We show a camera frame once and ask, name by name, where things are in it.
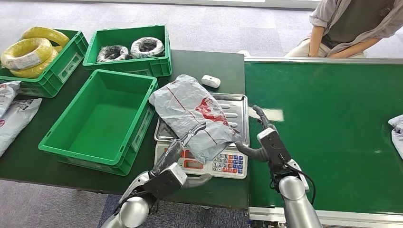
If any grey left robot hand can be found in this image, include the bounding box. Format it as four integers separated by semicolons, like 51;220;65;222
151;122;212;190

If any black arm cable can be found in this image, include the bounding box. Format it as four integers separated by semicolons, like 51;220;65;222
283;162;317;205
113;190;149;215

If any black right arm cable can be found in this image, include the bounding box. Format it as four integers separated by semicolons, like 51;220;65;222
283;162;317;205

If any small white plastic case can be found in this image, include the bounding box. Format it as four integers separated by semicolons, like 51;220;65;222
201;75;221;89

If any green crate holding yellow coils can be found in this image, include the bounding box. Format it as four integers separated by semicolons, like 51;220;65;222
0;29;89;98

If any white electronic scale steel tray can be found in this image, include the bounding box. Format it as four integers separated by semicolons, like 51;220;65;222
154;93;250;180

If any grey plastic mailer package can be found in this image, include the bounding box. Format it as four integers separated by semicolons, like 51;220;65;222
0;98;42;157
388;114;403;160
0;81;21;118

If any empty green plastic crate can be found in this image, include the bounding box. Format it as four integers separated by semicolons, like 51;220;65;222
38;69;159;176

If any person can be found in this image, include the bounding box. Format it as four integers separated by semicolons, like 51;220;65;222
285;0;403;59

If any green conveyor belt machine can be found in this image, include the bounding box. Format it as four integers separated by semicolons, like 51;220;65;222
244;57;403;228

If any grey package with red print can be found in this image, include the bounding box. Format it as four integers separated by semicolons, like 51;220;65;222
148;74;241;165

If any wrapped black wire coil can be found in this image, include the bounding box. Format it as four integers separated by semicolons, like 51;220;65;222
96;45;131;63
130;37;165;59

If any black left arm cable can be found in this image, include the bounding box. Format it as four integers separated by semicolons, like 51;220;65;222
113;190;149;215

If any yellow wire coil white label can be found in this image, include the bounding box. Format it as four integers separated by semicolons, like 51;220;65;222
0;38;54;70

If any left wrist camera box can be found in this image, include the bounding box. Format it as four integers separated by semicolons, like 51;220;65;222
143;163;189;200

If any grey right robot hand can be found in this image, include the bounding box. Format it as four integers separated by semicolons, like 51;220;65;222
234;105;278;162

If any green crate holding black coils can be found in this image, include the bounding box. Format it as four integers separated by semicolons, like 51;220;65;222
83;25;173;78

